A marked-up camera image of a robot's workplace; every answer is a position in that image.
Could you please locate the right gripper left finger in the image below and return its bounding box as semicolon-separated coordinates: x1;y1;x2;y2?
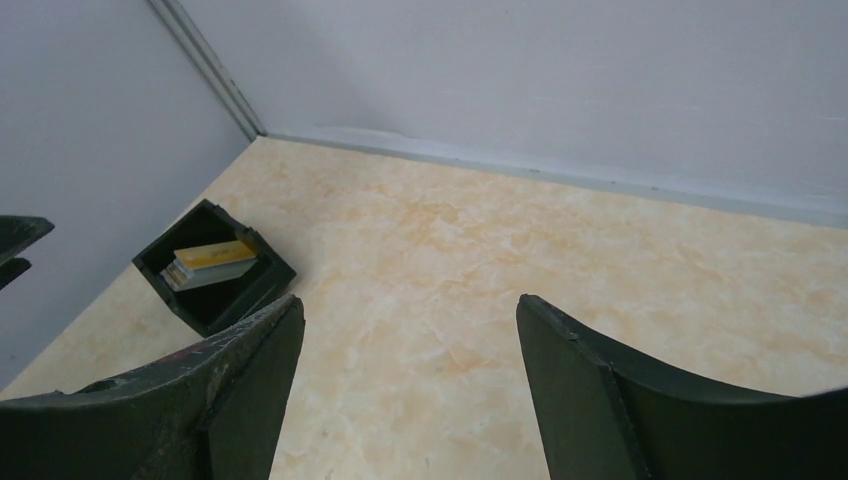
1;295;305;479

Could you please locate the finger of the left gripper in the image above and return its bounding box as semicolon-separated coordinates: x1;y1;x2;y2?
0;215;55;289

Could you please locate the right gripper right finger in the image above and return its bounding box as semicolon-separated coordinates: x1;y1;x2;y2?
516;294;847;479

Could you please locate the black card tray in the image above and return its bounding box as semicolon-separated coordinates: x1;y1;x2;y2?
133;199;296;337

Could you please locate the grey card stack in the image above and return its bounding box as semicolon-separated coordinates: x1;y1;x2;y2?
160;259;257;292

